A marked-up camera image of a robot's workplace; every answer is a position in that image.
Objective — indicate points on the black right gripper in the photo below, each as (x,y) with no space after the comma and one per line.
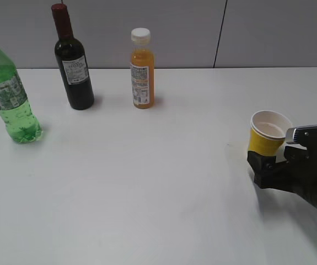
(298,173)

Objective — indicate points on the yellow paper cup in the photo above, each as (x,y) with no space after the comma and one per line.
(268,132)

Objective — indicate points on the green sprite bottle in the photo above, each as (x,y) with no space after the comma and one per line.
(15,110)

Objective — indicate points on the orange juice bottle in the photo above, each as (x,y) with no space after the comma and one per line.
(142,69)

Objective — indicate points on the dark wine bottle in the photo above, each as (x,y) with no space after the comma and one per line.
(72,62)

